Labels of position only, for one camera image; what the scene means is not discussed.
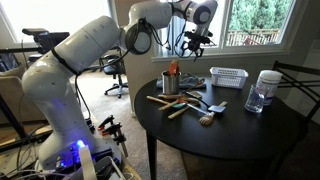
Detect black office chair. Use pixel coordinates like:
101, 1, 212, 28
99, 53, 129, 99

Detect steel tin can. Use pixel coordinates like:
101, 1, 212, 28
161, 70, 182, 96

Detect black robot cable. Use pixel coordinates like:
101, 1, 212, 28
49, 18, 174, 121

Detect teal spatula wooden handle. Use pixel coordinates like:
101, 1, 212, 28
158, 99, 188, 112

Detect orange spoon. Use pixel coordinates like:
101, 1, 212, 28
168, 59, 180, 78

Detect white framed window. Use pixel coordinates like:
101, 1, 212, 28
0, 0, 113, 44
151, 0, 298, 63

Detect white bottle purple label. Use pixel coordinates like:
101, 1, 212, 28
255, 69, 284, 107

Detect white plastic basket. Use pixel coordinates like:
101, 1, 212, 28
209, 66, 250, 90

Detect flat light wooden spatula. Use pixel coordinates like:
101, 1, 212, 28
167, 91, 203, 120

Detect blue cloth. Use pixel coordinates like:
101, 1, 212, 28
155, 72, 208, 91

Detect dark wooden spoon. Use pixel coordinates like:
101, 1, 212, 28
190, 78, 207, 92

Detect black dining chair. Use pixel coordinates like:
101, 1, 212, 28
271, 60, 320, 141

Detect clear glass mug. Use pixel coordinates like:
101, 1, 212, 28
244, 83, 267, 114

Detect black tripod stand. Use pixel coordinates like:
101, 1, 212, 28
0, 46, 38, 141

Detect light wooden spoon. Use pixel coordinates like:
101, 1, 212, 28
146, 94, 201, 104

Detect black orange bar clamp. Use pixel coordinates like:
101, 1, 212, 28
101, 122, 129, 158
97, 114, 116, 132

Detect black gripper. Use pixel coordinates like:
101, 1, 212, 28
181, 30, 214, 62

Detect black slotted spatula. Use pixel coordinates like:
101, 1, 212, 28
185, 91, 227, 114

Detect black camera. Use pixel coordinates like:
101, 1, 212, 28
22, 28, 70, 54

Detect round black table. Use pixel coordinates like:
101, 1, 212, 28
134, 73, 309, 180

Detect beige couch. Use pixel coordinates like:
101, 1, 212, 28
0, 66, 46, 124

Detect wooden dish brush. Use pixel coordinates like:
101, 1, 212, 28
198, 100, 229, 127

